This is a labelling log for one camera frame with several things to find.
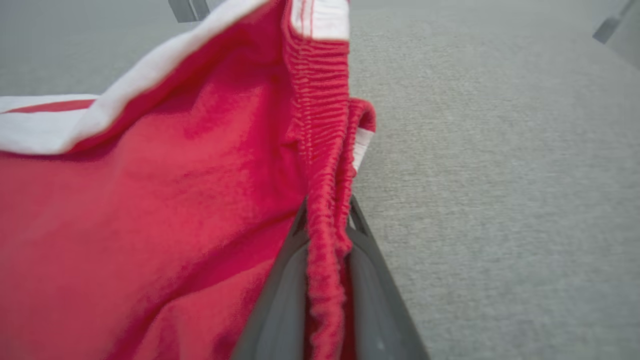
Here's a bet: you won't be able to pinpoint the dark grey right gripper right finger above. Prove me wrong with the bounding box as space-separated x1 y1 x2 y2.
347 195 431 360

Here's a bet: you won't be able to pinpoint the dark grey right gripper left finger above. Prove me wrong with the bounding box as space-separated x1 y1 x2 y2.
230 197 308 360

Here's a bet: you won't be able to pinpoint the red white-striped shorts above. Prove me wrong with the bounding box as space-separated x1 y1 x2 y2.
0 0 377 360

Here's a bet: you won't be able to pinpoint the grey fabric sofa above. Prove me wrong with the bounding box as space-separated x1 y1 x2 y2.
0 0 640 360

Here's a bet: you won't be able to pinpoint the grey metal bar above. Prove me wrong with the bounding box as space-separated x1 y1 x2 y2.
592 0 640 46

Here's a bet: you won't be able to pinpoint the grey vertical post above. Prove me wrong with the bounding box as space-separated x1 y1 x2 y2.
167 0 213 23

